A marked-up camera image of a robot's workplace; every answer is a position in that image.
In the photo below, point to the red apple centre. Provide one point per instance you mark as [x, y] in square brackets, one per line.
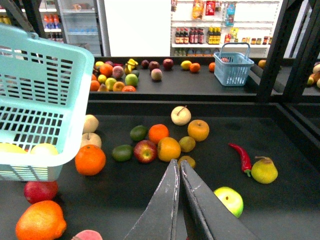
[145, 151]

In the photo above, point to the white goods shelf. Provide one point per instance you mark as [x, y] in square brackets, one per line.
[199, 28]

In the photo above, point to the black shelf post right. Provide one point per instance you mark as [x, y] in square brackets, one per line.
[285, 24]

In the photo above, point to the far dark red apple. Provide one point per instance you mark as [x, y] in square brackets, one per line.
[153, 65]

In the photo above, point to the large orange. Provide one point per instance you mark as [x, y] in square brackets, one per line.
[90, 160]

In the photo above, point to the black shelf post left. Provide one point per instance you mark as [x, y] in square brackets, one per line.
[25, 14]

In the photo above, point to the brown kiwi lower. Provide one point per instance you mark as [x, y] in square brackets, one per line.
[188, 159]

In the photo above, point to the white pear lower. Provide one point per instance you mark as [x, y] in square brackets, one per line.
[91, 138]

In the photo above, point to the far peach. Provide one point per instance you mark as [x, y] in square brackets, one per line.
[156, 74]

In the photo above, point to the far orange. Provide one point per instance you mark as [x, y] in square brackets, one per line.
[194, 67]

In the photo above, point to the yellow green pear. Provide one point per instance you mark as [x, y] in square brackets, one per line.
[264, 170]

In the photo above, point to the black near shelf tray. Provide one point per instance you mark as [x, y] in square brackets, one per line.
[111, 201]

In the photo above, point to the blue plastic basket far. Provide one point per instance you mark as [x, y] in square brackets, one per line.
[232, 68]

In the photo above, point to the red apple left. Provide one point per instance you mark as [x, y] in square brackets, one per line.
[38, 191]

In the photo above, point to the red chili pepper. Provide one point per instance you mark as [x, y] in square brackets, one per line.
[246, 165]

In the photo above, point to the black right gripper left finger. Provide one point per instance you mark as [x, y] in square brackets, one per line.
[159, 219]

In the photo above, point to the green lime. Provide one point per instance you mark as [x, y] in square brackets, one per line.
[122, 153]
[138, 133]

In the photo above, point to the green apple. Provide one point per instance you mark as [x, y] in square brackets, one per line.
[131, 80]
[231, 199]

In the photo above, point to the black shelf post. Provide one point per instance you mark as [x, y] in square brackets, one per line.
[25, 14]
[285, 24]

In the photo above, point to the glass door fridge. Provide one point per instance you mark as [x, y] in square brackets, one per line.
[84, 23]

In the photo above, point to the yellow orange fruit centre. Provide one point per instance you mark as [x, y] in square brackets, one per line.
[168, 148]

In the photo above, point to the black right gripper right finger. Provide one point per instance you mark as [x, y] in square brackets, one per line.
[205, 216]

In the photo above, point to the brown kiwi upper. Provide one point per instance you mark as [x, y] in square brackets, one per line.
[187, 144]

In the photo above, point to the white round pear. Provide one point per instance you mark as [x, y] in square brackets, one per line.
[181, 115]

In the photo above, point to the far bananas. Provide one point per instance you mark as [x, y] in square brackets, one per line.
[130, 66]

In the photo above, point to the pink peach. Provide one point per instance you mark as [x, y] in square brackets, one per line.
[87, 234]

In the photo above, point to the small orange tangerine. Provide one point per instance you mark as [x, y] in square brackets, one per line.
[158, 132]

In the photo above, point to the golden orange apple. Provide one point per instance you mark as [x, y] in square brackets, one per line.
[198, 129]

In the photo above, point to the light teal basket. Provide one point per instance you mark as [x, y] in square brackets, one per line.
[44, 91]

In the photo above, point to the green lime middle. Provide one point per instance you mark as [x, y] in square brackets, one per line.
[122, 153]

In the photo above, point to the yellow lemon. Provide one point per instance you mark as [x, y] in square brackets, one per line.
[11, 148]
[185, 65]
[45, 149]

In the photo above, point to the orange front left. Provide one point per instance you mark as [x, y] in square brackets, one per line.
[43, 220]

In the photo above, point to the green lime upper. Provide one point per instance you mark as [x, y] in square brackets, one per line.
[138, 133]

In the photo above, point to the white pear upper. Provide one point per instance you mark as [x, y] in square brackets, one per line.
[91, 124]

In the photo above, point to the brown kiwi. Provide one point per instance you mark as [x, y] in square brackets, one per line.
[188, 159]
[187, 144]

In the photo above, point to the far green apple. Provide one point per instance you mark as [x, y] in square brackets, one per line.
[131, 80]

